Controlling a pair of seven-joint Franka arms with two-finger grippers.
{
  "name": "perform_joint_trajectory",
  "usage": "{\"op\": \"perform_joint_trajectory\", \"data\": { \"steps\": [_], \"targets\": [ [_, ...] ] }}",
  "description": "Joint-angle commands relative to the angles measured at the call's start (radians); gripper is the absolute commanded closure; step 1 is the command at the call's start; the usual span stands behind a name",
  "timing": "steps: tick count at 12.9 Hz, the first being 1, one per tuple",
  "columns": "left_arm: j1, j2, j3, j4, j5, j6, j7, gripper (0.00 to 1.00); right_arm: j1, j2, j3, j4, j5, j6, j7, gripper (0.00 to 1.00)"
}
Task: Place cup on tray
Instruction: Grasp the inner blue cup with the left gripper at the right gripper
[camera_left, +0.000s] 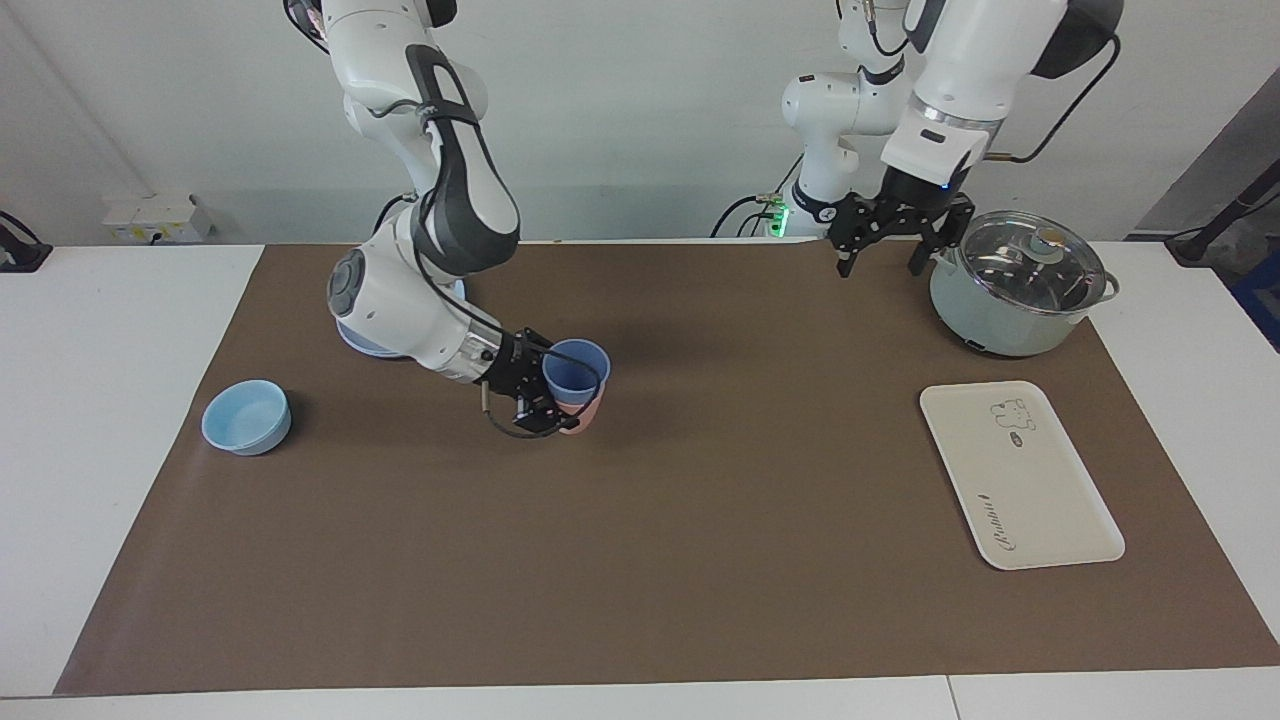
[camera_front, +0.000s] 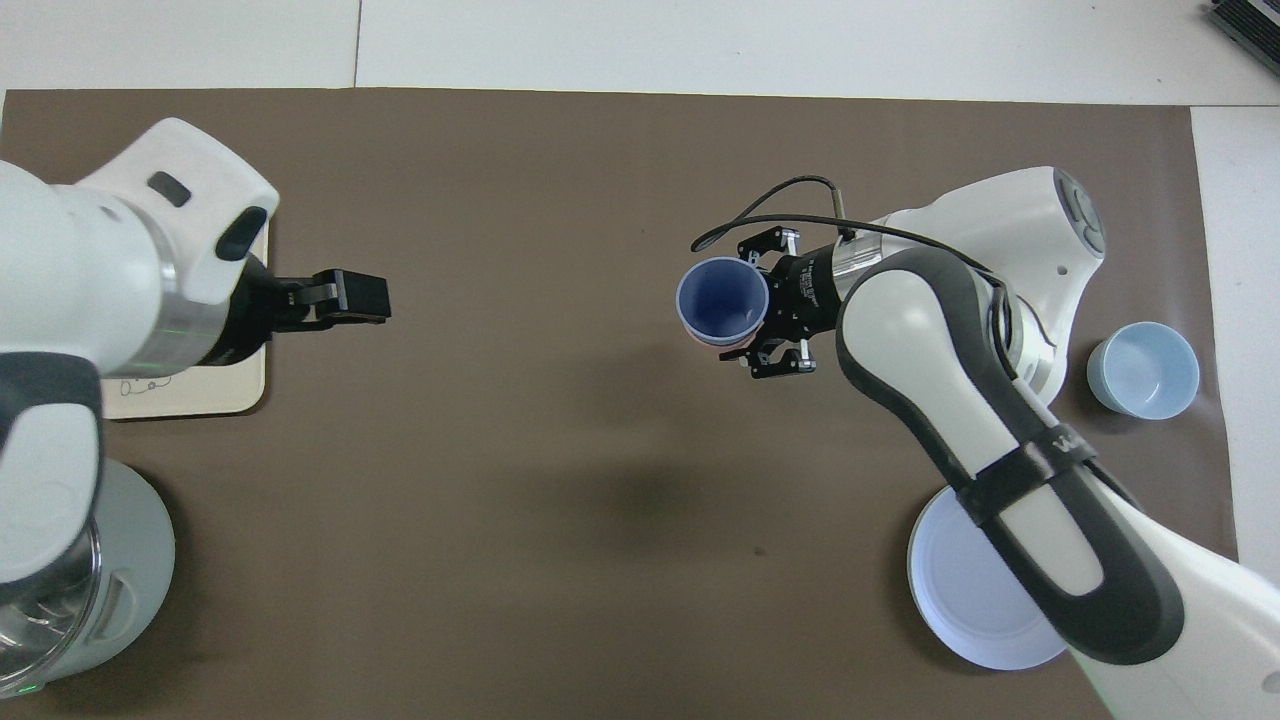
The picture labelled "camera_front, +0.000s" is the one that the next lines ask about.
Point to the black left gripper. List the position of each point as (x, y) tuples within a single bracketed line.
[(260, 310)]

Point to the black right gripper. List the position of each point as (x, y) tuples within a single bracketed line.
[(805, 290)]

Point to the blue plastic cup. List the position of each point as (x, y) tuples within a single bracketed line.
[(720, 300)]

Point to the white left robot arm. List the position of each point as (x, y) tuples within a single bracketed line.
[(60, 270)]

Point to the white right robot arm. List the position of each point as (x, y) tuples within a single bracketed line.
[(950, 330)]

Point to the cream tray with bear print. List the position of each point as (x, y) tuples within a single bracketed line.
[(200, 395)]

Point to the brown table mat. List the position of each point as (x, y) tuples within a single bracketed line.
[(550, 200)]

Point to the pale green cooking pot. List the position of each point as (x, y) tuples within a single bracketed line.
[(140, 560)]

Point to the lavender blue plate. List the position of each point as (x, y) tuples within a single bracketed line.
[(960, 590)]

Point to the light blue bowl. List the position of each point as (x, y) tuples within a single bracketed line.
[(1145, 370)]

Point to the glass pot lid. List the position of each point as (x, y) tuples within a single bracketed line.
[(50, 640)]

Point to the dark grey ribbed object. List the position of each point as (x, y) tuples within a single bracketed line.
[(1250, 30)]

